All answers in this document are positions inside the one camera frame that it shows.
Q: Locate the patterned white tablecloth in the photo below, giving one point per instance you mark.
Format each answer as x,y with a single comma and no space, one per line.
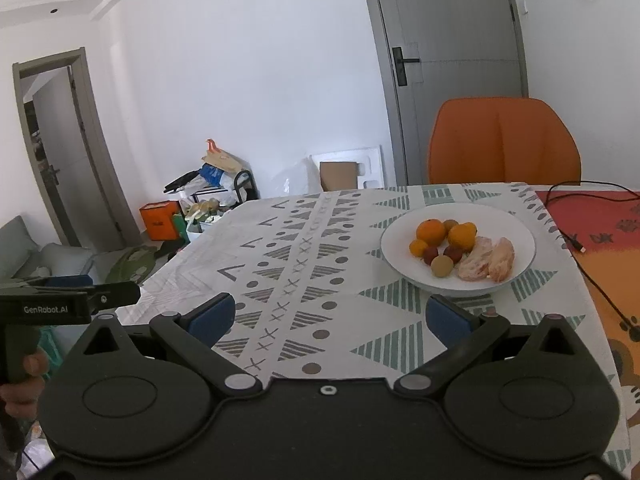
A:
300,270

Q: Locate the person's left hand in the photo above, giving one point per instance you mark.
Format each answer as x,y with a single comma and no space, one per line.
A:
25,397

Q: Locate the white plate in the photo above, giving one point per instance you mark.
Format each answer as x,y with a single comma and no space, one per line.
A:
517,240

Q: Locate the grey inner door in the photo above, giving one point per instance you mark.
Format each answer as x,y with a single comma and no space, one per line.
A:
65,160

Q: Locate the orange chair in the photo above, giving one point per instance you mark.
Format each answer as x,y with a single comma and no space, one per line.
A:
500,140

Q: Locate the grey sofa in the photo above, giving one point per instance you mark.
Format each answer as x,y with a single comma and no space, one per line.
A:
55,260

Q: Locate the black long bag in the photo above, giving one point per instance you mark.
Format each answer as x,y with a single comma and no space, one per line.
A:
181,181

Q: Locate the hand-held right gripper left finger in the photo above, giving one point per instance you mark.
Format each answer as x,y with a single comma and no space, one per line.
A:
212,320

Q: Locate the red apple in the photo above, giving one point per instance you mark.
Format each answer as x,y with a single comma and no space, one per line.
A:
453,253
431,255

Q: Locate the large orange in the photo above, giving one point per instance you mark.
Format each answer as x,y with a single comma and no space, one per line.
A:
431,231

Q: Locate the green bag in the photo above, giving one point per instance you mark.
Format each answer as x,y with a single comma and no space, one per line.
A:
132,266

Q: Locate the grey door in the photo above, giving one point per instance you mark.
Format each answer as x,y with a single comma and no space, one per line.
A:
65,160
450,35

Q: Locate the blue plastic bag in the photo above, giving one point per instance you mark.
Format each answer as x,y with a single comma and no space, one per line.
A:
212,175

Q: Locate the white foam packaging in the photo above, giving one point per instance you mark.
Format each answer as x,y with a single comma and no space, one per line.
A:
372,165

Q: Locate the brown kiwi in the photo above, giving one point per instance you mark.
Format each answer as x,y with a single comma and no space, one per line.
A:
442,266

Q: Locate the green-brown kiwi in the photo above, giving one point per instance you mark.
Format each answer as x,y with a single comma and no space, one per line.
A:
451,224

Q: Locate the black metal rack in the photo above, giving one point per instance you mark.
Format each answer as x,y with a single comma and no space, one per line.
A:
247,185

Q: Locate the orange box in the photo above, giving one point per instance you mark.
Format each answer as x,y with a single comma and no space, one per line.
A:
160,220

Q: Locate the brown cardboard piece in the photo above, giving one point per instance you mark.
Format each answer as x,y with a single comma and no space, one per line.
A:
339,176

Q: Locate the grey doorway frame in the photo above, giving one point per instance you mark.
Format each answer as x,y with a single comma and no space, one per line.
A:
87,110

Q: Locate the peeled pomelo piece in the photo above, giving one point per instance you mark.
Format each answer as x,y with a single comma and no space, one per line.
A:
502,259
474,260

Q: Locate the red orange table mat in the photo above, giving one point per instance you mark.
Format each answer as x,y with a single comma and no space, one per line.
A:
610,260

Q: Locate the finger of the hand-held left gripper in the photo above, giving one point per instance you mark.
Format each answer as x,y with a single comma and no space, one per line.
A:
70,280
117,294

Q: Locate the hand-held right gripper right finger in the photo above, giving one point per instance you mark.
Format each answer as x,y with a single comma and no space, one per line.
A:
447,321

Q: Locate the clear plastic wrap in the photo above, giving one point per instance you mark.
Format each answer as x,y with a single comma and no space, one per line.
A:
292,186

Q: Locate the small orange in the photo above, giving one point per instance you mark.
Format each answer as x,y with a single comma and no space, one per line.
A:
418,248

